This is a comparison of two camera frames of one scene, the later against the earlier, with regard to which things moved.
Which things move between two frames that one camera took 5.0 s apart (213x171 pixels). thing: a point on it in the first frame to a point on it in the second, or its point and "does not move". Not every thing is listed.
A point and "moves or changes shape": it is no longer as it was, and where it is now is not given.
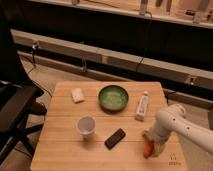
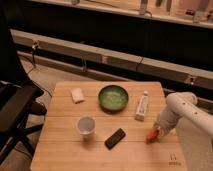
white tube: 142,106 does not move
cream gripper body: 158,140 to 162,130
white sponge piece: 77,95 does not move
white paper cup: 86,125 does not move
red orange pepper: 148,150 moves or changes shape
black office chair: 19,93 does not move
